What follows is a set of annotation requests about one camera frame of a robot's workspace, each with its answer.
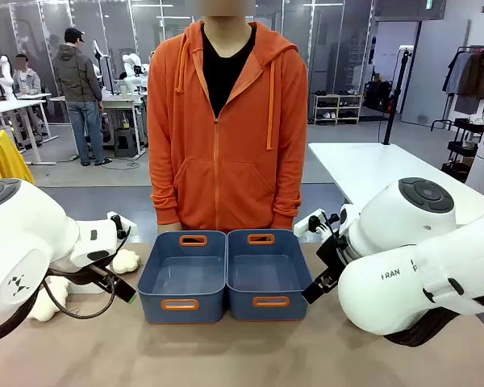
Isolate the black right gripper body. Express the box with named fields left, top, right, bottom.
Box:
left=315, top=232, right=350, bottom=280

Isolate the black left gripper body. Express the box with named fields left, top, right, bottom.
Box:
left=48, top=262, right=120, bottom=294

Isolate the white table with black pole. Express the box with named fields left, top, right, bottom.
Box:
left=307, top=142, right=484, bottom=227

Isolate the grey step stool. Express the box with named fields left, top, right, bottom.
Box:
left=113, top=127, right=140, bottom=158

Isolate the yellow cloth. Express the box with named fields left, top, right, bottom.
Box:
left=0, top=129, right=36, bottom=185

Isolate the white shoe rack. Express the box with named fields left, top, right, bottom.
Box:
left=313, top=92, right=365, bottom=126

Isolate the person in orange hoodie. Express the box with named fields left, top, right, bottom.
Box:
left=147, top=0, right=310, bottom=235

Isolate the black utility cart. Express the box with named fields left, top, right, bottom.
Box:
left=441, top=117, right=484, bottom=183

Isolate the black tripod pole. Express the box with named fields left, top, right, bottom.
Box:
left=382, top=46, right=413, bottom=146

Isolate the white workbench with robot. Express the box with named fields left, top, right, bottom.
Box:
left=48, top=90, right=148, bottom=158

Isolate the white background desk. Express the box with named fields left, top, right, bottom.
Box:
left=0, top=93, right=60, bottom=166

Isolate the man in grey jacket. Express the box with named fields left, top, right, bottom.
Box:
left=51, top=27, right=113, bottom=167

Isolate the seated person in grey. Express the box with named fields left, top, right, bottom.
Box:
left=12, top=53, right=44, bottom=96

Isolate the black clothes rack with coats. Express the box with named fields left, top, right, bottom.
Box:
left=430, top=45, right=484, bottom=132

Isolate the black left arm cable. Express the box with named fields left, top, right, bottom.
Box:
left=42, top=225, right=132, bottom=321

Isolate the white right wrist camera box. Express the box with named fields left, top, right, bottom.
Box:
left=293, top=208, right=328, bottom=238

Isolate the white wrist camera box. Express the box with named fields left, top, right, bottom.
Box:
left=293, top=208, right=328, bottom=238
left=106, top=210, right=139, bottom=239

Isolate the blue basket with orange handles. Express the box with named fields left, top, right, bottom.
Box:
left=225, top=228, right=314, bottom=322
left=137, top=230, right=229, bottom=325

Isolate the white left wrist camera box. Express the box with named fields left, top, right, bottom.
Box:
left=106, top=210, right=139, bottom=239

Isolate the black left arm cable sleeve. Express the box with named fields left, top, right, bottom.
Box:
left=0, top=296, right=40, bottom=346

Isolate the black arm cable sleeve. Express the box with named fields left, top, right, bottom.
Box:
left=382, top=293, right=484, bottom=348
left=0, top=296, right=40, bottom=346

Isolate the black right arm cable sleeve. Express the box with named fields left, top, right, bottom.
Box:
left=382, top=293, right=484, bottom=348

